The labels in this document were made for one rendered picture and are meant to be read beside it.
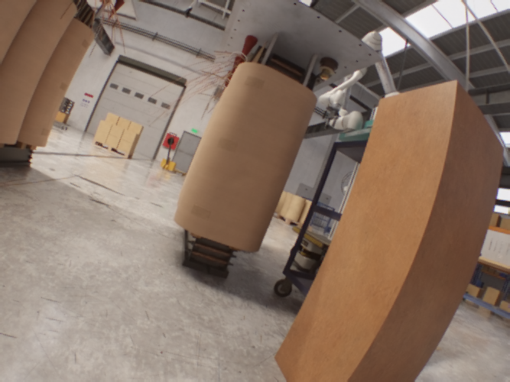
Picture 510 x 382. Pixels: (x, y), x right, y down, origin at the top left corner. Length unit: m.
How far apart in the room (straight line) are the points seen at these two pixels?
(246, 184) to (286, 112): 0.40
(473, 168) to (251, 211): 0.93
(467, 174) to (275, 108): 0.89
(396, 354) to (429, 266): 0.24
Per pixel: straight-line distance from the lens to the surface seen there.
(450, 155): 0.62
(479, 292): 8.76
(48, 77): 2.02
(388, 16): 12.28
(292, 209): 6.61
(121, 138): 7.69
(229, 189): 1.16
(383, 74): 2.18
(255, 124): 1.20
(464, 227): 0.72
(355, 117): 2.64
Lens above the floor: 0.50
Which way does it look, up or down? level
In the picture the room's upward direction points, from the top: 22 degrees clockwise
